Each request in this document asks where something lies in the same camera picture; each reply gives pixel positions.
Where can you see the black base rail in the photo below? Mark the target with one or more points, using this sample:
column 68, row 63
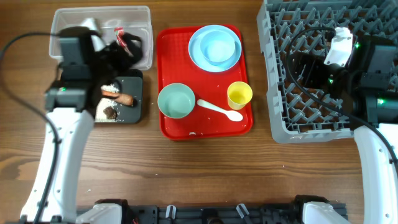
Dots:
column 303, row 209

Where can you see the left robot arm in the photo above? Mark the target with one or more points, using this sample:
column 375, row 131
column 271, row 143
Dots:
column 53, row 196

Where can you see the white rice pile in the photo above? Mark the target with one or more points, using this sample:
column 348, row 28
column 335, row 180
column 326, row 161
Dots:
column 104, row 103

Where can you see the black waste tray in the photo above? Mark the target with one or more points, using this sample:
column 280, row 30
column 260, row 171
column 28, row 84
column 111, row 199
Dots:
column 133, row 90

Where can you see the red snack wrapper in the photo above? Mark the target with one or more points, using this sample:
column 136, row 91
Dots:
column 119, row 32

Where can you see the light blue bowl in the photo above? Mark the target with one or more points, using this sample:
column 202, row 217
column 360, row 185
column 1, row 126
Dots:
column 217, row 47

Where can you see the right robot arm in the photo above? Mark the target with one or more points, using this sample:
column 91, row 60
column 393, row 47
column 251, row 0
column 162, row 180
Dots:
column 358, row 73

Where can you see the light blue plate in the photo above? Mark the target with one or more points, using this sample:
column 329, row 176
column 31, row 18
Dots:
column 199, row 60

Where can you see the white plastic spoon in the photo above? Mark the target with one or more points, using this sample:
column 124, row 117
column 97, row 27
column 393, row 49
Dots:
column 231, row 114

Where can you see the grey dishwasher rack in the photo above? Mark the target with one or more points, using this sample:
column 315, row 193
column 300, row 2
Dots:
column 294, row 117

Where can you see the yellow plastic cup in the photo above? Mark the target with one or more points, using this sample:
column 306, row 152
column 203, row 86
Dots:
column 239, row 95

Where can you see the brown food lump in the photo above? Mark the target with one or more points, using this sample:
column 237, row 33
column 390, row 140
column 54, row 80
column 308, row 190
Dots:
column 110, row 113

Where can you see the mint green bowl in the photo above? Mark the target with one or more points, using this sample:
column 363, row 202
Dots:
column 176, row 100

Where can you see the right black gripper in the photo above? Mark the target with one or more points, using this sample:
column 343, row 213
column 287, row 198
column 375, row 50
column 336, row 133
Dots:
column 314, row 63

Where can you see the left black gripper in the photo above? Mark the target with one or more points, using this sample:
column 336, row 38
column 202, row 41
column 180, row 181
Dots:
column 125, row 61

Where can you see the clear plastic storage box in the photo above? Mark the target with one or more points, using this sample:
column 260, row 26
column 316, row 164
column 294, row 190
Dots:
column 135, row 20

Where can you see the red plastic tray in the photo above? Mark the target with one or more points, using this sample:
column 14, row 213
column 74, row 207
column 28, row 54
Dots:
column 175, row 66

